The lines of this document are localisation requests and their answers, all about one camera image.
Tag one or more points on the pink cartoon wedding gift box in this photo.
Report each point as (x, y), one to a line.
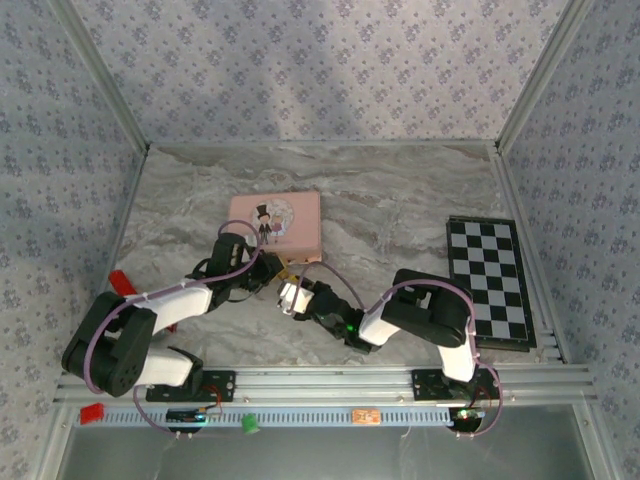
(305, 220)

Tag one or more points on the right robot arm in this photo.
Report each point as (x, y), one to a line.
(425, 310)

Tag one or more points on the red plastic stick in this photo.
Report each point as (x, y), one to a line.
(122, 282)

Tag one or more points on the orange label tag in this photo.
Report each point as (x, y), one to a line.
(365, 416)

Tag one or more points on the green plastic piece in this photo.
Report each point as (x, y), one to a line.
(250, 424)

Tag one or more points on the grey metal sheet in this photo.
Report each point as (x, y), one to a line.
(325, 455)

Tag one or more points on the small controller circuit board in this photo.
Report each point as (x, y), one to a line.
(190, 415)
(467, 415)

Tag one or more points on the black and white chessboard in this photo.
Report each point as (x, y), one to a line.
(490, 280)

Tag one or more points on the red toy brick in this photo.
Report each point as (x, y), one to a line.
(92, 414)

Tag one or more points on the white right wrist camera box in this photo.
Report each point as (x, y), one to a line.
(295, 300)

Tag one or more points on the long aluminium base rail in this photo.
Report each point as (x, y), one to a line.
(325, 385)

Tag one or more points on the aluminium frame side rail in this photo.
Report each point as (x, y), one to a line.
(513, 200)
(125, 210)

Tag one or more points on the aluminium frame back rail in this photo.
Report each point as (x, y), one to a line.
(325, 144)

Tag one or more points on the aluminium frame corner post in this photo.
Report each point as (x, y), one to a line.
(102, 75)
(541, 75)

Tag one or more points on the aluminium frame front post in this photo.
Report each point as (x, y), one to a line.
(595, 440)
(57, 440)

